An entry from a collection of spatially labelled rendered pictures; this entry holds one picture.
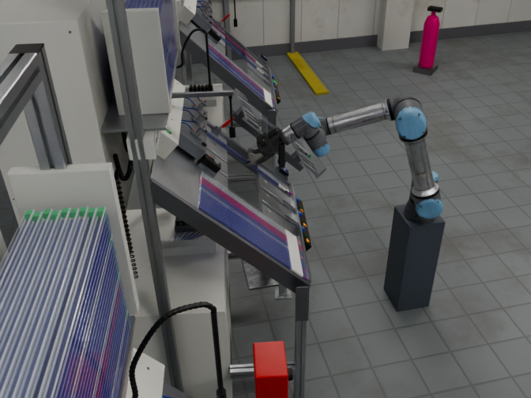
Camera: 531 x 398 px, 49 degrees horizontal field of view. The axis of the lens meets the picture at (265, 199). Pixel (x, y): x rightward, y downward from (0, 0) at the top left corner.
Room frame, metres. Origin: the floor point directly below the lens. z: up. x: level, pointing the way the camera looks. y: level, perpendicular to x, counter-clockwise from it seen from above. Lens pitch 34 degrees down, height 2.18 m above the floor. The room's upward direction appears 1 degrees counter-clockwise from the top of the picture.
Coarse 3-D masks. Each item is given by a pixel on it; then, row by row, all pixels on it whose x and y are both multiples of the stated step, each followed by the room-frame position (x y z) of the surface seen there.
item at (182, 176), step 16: (208, 128) 2.20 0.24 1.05; (208, 144) 2.07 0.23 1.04; (160, 160) 1.70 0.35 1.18; (176, 160) 1.77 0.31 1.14; (192, 160) 1.85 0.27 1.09; (224, 160) 2.03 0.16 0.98; (160, 176) 1.61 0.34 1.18; (176, 176) 1.68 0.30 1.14; (192, 176) 1.75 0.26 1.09; (224, 176) 1.91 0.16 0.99; (176, 192) 1.59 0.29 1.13; (192, 192) 1.65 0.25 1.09
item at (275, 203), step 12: (264, 168) 2.23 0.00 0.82; (264, 180) 2.12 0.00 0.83; (276, 180) 2.20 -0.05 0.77; (264, 192) 2.02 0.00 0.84; (276, 192) 2.09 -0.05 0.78; (264, 204) 1.92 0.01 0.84; (276, 204) 1.99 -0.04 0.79; (288, 204) 2.06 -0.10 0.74; (276, 216) 1.89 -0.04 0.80; (288, 216) 1.95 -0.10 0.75; (288, 228) 1.87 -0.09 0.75
